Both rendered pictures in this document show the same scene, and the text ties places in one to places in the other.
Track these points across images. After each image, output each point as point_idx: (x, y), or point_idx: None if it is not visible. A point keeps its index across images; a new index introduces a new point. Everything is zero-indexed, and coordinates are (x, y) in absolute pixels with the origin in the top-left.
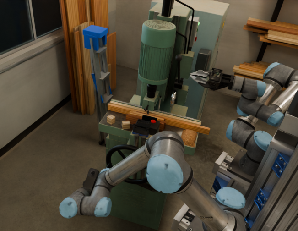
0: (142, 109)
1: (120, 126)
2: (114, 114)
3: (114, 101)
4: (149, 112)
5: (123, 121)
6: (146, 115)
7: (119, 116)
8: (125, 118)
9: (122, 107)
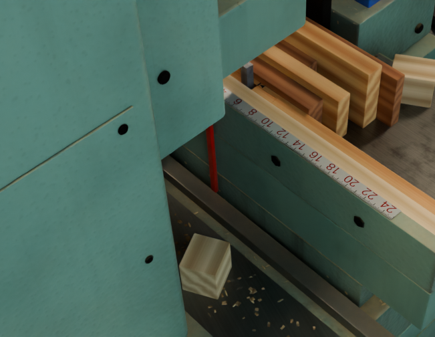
0: (263, 107)
1: None
2: None
3: (428, 227)
4: (241, 73)
5: (427, 78)
6: (274, 52)
7: (415, 176)
8: (381, 154)
9: (383, 176)
